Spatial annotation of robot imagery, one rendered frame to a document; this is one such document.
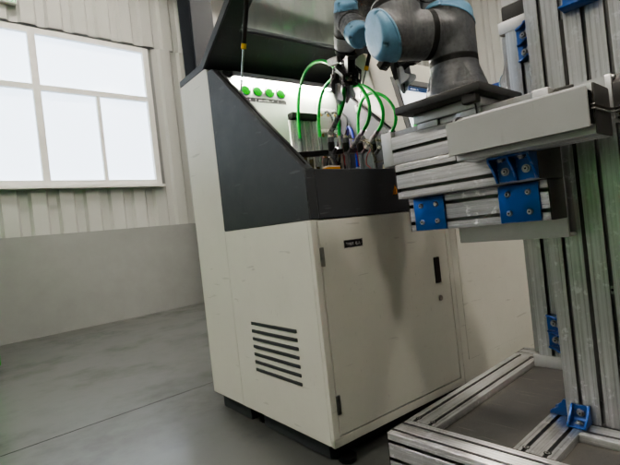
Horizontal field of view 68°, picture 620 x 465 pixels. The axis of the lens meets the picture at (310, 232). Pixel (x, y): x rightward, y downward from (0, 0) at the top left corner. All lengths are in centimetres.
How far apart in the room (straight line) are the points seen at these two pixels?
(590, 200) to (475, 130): 37
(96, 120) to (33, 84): 66
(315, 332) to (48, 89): 459
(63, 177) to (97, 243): 76
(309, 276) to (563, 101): 87
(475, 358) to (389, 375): 52
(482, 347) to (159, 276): 423
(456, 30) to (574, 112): 41
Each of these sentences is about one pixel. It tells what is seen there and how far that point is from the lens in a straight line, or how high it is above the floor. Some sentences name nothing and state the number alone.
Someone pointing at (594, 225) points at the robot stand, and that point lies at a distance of 123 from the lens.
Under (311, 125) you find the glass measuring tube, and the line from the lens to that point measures 218.
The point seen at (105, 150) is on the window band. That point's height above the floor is 187.
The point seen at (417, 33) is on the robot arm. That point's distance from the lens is 117.
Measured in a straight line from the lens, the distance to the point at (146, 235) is 561.
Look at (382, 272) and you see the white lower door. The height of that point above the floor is 58.
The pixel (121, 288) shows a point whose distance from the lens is 550.
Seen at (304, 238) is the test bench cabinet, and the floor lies 73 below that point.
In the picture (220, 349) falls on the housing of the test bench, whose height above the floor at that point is 28.
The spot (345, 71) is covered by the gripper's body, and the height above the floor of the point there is 128.
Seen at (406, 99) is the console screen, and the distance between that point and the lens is 234.
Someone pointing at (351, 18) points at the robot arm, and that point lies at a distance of 152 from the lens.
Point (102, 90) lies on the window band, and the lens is 583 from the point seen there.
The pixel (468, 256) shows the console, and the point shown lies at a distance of 203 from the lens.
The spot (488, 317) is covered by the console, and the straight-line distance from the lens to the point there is 215.
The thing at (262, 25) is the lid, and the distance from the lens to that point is 200.
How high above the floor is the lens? 76
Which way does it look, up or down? level
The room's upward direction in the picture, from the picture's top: 6 degrees counter-clockwise
